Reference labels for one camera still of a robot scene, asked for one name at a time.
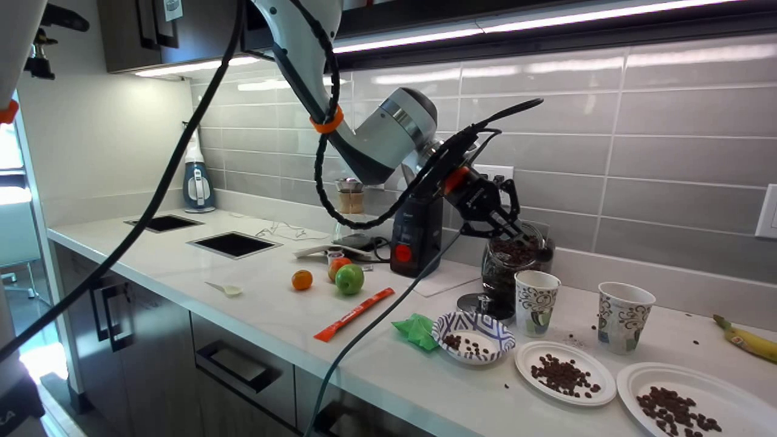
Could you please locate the orange red strip packet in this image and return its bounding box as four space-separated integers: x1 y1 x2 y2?
313 284 398 344

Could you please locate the roasted coffee beans pile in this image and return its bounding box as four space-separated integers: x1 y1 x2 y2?
442 330 496 362
530 353 606 401
633 383 726 437

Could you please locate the black coffee grinder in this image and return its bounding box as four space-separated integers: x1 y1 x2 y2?
388 189 446 280

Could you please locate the glass container with coffee beans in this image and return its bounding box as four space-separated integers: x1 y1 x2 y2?
480 229 556 324

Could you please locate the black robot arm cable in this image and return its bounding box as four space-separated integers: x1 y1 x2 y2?
0 0 547 362

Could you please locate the dark upper cabinet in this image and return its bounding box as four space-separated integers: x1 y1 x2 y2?
96 0 777 81

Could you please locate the white wall outlet with plugs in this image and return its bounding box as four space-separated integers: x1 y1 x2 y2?
472 163 517 186

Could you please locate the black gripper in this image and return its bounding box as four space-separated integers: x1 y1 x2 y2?
442 160 530 244

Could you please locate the black drawer handle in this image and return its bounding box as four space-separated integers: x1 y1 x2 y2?
312 398 391 437
195 338 287 398

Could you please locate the small orange fruit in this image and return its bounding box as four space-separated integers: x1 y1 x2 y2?
290 268 315 295

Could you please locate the black cabinet door handle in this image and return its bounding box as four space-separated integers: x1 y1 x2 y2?
102 284 136 354
85 276 116 343

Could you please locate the white paper plate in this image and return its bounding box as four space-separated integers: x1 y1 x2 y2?
616 360 777 437
513 338 620 410

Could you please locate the white plastic spoon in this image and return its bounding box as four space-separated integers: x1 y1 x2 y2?
204 280 246 301

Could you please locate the thin white cable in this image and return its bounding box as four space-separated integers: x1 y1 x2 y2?
251 219 330 245

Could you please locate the under-cabinet light strip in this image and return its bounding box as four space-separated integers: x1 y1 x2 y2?
132 0 735 81

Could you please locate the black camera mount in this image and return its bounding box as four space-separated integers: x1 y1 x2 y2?
22 3 92 81

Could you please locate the green cloth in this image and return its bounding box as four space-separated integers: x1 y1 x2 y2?
391 314 442 354

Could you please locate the patterned paper cup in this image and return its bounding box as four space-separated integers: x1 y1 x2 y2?
513 269 564 338
596 280 659 354

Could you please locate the yellow banana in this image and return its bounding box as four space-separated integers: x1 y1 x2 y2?
711 314 777 367

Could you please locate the grey base cabinet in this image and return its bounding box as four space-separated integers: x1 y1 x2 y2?
48 237 457 437

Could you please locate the green apple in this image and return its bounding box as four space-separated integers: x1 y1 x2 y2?
332 262 366 298

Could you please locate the blue white blender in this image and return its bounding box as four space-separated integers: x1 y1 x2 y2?
181 120 219 217

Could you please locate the blue patterned paper bowl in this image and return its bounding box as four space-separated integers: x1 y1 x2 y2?
433 312 517 369

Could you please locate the long black power cable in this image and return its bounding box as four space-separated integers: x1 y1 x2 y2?
312 229 457 437

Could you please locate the red orange peach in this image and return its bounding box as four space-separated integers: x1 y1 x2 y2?
325 254 355 284

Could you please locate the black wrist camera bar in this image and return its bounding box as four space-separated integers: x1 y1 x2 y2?
402 127 493 210

